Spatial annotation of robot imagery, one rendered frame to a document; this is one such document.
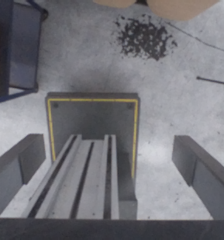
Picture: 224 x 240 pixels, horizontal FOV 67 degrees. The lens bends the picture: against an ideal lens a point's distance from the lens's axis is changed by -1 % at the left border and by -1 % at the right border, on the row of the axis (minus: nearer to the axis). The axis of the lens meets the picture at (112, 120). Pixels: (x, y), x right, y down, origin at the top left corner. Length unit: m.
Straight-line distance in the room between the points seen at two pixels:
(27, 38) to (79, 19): 0.43
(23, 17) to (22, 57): 0.28
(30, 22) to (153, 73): 1.05
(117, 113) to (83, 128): 0.29
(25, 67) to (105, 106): 0.74
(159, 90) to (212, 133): 0.69
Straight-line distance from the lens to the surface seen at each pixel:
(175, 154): 0.17
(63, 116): 1.33
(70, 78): 1.60
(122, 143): 1.35
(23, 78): 1.60
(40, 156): 0.17
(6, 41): 1.21
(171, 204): 2.22
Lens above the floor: 1.55
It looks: 73 degrees down
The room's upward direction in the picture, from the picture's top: 179 degrees counter-clockwise
